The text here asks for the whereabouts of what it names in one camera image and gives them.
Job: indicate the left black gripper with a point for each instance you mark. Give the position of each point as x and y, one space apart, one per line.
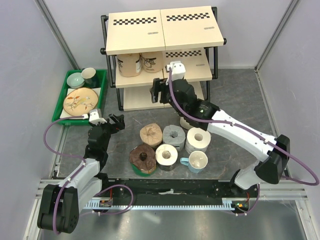
114 127

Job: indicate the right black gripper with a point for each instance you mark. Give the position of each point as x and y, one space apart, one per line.
158 85

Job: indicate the tan roll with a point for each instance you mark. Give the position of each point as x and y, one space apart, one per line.
129 65
151 135
152 62

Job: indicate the white paper roll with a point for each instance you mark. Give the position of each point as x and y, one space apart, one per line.
166 157
197 139

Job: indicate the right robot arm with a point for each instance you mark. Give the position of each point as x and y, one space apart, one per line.
271 152

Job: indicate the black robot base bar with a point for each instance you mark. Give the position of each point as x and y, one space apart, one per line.
176 192

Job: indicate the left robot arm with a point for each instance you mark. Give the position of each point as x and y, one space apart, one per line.
62 203

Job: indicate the cream wrapped tied roll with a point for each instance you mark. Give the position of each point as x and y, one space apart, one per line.
184 124

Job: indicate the round painted bird plate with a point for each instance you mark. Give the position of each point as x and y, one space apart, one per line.
80 102

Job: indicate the dark brown wrapped roll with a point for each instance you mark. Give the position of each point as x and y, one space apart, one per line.
143 160

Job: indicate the grey wrapped paper roll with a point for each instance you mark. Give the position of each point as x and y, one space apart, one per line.
175 136

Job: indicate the dark green white cup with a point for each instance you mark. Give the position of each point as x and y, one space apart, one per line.
90 77

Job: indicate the pale celadon bowl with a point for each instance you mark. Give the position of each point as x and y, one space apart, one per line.
75 80

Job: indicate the white paper roll front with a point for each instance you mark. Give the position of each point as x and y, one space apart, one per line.
166 157

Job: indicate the green plastic tray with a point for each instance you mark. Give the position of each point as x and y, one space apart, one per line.
101 91

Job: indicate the light blue white mug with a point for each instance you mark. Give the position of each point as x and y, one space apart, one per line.
196 162

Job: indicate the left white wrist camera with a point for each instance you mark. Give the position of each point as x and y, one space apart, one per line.
96 118

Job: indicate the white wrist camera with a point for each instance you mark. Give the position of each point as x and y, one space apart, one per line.
178 70
96 118

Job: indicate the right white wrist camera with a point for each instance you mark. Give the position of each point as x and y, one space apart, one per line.
178 70

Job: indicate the black frame beige shelf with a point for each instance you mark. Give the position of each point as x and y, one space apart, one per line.
140 45

